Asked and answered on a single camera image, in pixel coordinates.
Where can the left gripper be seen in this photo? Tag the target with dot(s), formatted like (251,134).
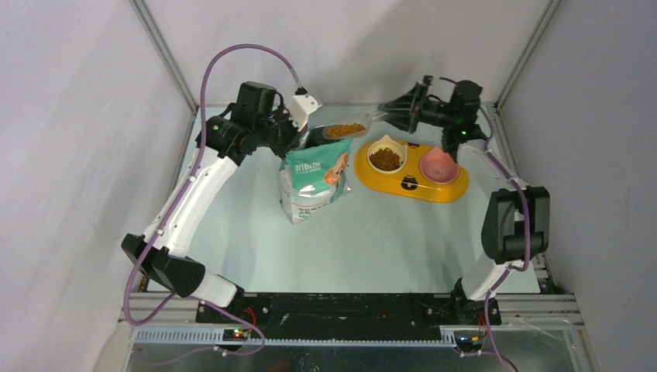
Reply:
(283,115)

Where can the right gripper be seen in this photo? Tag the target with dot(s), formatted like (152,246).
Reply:
(413,104)

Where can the green pet food bag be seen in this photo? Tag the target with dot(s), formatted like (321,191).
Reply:
(313,175)

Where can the clear plastic scoop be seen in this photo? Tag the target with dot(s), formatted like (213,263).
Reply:
(368,119)

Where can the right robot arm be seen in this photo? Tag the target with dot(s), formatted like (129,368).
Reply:
(516,223)

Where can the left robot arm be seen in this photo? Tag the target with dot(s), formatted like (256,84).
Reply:
(161,249)

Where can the brown pet food kibble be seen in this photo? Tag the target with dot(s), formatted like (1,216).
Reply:
(341,131)

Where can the cream ceramic bowl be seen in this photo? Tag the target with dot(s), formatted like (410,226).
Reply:
(387,155)

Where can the pink ceramic bowl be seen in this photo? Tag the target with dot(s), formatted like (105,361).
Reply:
(438,167)

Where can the yellow double bowl stand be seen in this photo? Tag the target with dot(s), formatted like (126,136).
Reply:
(409,181)

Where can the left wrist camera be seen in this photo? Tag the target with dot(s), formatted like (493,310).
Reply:
(301,107)

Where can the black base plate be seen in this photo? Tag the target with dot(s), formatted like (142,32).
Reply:
(361,317)

